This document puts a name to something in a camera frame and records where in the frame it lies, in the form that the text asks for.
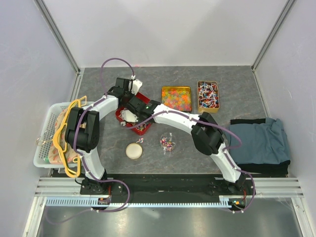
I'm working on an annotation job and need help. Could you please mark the clear glass jar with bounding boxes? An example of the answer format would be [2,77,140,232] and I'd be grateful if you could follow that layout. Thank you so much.
[159,132,176,154]

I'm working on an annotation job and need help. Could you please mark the gold lollipop tin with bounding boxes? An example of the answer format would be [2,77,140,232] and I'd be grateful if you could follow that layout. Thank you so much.
[197,81,220,113]

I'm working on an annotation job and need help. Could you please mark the aluminium frame rail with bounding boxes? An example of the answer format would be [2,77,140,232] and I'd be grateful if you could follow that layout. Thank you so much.
[35,177,304,198]

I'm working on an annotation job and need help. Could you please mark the red candy tray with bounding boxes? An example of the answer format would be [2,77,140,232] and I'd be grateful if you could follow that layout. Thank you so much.
[115,92,151,136]

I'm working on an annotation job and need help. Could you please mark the gold gummy tin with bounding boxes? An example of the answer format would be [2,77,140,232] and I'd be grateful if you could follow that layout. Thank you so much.
[161,86,193,113]

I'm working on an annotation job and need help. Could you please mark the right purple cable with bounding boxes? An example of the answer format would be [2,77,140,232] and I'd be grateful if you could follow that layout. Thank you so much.
[123,111,257,214]

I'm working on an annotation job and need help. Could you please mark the round wooden jar lid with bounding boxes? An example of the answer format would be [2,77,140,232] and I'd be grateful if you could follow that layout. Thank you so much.
[125,143,143,160]

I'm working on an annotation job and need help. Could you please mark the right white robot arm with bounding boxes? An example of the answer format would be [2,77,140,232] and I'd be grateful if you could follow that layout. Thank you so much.
[124,96,245,195]

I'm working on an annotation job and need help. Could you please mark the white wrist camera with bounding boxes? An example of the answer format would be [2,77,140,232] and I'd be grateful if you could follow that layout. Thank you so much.
[130,79,143,95]
[119,109,138,125]

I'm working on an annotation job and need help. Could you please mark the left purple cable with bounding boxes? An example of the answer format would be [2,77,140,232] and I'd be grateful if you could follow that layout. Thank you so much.
[44,57,136,225]

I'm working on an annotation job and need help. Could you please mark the patterned pink cloth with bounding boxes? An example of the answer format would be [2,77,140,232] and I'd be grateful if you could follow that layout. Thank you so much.
[48,111,82,165]

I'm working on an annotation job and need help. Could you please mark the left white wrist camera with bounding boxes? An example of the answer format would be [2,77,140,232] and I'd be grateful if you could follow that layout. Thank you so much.
[130,79,143,95]

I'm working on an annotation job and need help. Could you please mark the grey slotted cable duct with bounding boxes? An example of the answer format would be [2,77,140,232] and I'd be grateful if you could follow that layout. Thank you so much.
[46,197,232,208]

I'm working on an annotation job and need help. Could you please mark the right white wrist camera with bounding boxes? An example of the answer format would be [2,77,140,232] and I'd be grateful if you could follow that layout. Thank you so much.
[119,109,138,125]

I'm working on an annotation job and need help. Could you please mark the purple cable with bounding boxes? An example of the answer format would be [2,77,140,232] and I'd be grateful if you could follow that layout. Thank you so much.
[44,57,136,225]
[123,111,257,214]

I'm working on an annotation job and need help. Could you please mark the folded blue-grey cloth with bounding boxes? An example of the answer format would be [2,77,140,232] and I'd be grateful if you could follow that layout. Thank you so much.
[228,118,291,165]

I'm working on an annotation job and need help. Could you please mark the yellow clothes hanger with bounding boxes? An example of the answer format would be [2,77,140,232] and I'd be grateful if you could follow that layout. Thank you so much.
[52,96,87,178]

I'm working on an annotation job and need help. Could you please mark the white plastic basket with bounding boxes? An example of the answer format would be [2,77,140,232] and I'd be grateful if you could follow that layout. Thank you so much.
[33,102,70,168]

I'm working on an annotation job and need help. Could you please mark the stray swirl lollipop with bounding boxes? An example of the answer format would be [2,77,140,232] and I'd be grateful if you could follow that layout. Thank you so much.
[136,138,144,143]

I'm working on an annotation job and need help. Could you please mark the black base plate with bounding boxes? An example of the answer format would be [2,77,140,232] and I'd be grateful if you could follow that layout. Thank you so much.
[80,174,255,203]

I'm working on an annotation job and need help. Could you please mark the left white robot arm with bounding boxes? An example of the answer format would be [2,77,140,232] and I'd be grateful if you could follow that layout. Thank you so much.
[65,76,143,194]

